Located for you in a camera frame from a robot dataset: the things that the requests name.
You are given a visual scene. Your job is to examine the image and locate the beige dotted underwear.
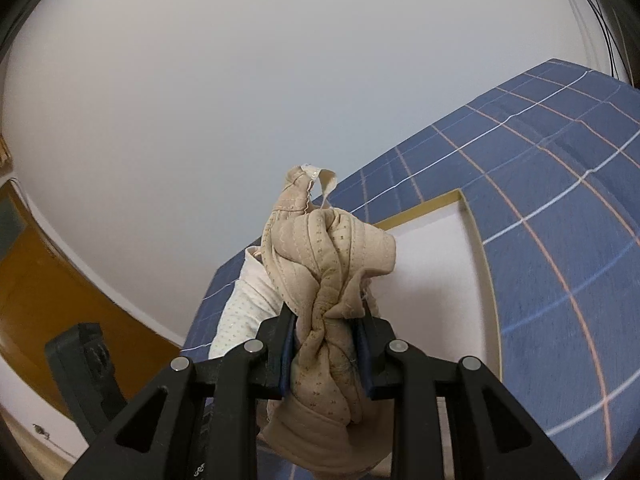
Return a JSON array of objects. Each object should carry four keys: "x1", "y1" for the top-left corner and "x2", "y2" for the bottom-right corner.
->
[{"x1": 262, "y1": 162, "x2": 398, "y2": 476}]

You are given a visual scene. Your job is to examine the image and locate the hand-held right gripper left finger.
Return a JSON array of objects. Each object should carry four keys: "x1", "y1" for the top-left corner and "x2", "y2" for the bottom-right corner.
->
[{"x1": 65, "y1": 310, "x2": 296, "y2": 480}]

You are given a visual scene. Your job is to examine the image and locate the shallow yellow cardboard box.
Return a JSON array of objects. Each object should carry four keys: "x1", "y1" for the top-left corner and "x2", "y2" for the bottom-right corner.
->
[{"x1": 240, "y1": 187, "x2": 503, "y2": 480}]

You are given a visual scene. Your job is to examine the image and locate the white dotted underwear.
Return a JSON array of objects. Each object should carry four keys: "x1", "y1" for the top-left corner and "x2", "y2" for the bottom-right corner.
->
[{"x1": 207, "y1": 247, "x2": 286, "y2": 361}]

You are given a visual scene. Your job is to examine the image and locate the blue plaid tablecloth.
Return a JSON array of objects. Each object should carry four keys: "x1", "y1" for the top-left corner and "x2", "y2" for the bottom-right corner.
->
[{"x1": 180, "y1": 59, "x2": 640, "y2": 480}]

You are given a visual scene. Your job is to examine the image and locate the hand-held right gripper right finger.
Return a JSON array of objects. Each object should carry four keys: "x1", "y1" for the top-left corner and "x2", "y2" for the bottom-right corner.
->
[{"x1": 352, "y1": 316, "x2": 583, "y2": 480}]

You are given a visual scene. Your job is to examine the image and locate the brown wooden wardrobe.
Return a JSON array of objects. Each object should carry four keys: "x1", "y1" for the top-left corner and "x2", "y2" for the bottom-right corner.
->
[{"x1": 0, "y1": 180, "x2": 186, "y2": 411}]

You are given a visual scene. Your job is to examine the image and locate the black cable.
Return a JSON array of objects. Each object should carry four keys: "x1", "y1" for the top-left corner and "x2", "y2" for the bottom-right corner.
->
[{"x1": 550, "y1": 0, "x2": 617, "y2": 77}]

